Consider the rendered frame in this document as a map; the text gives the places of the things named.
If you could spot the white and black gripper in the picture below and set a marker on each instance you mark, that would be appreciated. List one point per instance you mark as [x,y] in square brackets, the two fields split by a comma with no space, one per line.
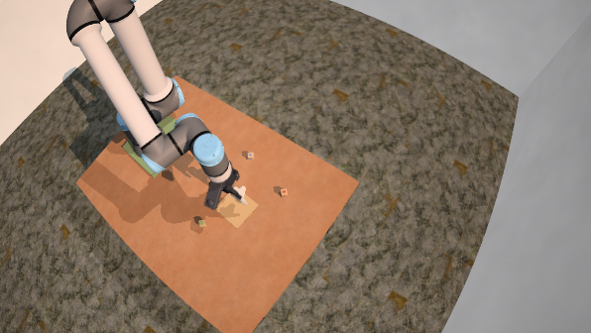
[239,192]

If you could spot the tan flat mat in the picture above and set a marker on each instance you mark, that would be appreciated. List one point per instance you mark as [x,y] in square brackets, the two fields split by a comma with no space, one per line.
[235,212]

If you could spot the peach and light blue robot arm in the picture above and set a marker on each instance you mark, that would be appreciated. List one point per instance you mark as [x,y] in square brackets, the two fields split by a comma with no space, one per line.
[162,94]

